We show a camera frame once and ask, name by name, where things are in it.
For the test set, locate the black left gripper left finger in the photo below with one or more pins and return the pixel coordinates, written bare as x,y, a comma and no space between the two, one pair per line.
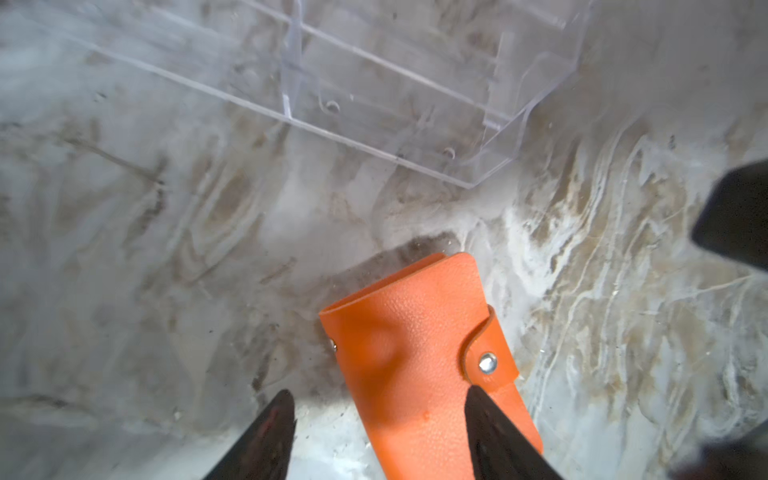
264,449

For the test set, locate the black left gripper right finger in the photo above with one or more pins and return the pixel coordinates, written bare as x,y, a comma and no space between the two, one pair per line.
497,447

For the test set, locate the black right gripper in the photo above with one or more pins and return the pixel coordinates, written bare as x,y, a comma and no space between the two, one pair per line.
733,222

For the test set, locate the orange card holder wallet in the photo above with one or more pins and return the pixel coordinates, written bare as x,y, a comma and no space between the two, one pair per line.
409,347

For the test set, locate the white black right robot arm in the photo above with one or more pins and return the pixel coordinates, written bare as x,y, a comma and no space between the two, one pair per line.
740,458

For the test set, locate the clear acrylic card stand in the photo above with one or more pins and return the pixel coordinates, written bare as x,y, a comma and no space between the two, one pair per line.
442,87

